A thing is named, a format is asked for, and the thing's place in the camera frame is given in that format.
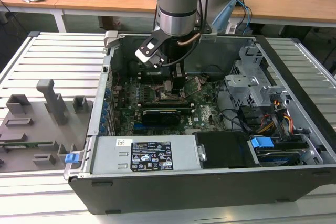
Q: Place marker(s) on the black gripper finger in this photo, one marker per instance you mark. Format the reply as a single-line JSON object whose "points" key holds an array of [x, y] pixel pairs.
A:
{"points": [[179, 85]]}

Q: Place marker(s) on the silver CPU plate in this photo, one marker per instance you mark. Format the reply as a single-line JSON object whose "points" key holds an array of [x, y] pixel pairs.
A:
{"points": [[168, 86]]}

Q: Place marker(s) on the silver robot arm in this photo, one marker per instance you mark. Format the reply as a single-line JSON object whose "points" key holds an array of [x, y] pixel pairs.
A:
{"points": [[178, 3]]}

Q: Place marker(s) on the CPU socket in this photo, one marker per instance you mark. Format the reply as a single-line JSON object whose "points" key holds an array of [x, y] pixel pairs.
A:
{"points": [[162, 97]]}

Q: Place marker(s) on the black graphics card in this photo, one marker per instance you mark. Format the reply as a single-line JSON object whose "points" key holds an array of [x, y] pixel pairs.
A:
{"points": [[160, 117]]}

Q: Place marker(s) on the green motherboard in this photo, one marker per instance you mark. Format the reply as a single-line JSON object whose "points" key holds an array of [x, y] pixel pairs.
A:
{"points": [[207, 113]]}

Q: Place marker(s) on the metal drive cage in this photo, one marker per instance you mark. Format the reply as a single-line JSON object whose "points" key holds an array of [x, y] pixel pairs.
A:
{"points": [[244, 82]]}

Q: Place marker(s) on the cardboard box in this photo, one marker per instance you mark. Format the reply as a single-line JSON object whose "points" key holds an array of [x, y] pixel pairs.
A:
{"points": [[111, 22]]}

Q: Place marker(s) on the black plastic shroud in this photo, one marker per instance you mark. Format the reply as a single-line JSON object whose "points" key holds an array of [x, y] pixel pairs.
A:
{"points": [[223, 150]]}

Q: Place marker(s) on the wooden desk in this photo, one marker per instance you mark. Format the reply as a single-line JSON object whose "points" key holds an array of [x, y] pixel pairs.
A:
{"points": [[105, 1]]}

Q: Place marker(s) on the grey power supply unit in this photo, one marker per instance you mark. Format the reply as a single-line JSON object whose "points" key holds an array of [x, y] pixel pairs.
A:
{"points": [[110, 155]]}

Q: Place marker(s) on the hard disk in blue carrier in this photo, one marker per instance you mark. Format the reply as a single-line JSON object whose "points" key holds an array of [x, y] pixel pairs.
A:
{"points": [[261, 144]]}

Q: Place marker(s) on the black open PC case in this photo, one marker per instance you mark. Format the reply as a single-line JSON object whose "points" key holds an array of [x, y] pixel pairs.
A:
{"points": [[183, 195]]}

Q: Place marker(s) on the blue case latch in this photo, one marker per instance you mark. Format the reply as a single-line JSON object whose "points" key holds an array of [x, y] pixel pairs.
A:
{"points": [[71, 158]]}

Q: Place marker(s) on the green RAM stick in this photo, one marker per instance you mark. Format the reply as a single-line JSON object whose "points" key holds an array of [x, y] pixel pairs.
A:
{"points": [[39, 144]]}

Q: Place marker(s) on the grey parts rack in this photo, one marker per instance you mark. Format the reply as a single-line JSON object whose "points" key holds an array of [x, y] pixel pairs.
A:
{"points": [[31, 129]]}

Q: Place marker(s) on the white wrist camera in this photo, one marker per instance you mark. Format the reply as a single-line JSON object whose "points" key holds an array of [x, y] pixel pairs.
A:
{"points": [[145, 54]]}

